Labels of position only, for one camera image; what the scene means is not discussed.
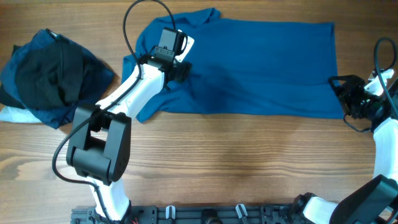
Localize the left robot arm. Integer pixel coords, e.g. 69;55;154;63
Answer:
64;55;192;223

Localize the black crumpled garment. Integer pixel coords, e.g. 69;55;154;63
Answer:
15;42;84;110

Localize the right black cable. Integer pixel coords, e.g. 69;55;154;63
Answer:
343;37;398;134

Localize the black cable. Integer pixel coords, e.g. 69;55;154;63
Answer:
343;37;398;134
51;0;177;224

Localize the left black cable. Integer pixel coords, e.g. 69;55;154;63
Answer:
51;0;177;224

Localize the blue polo shirt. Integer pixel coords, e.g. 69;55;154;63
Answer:
135;8;343;122

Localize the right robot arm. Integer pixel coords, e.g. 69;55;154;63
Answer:
287;69;397;223

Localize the dark navy crumpled garment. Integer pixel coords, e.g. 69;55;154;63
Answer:
1;29;114;129

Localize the white cloth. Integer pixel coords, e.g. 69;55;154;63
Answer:
1;106;41;123

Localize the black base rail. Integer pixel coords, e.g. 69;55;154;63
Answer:
70;203;348;224

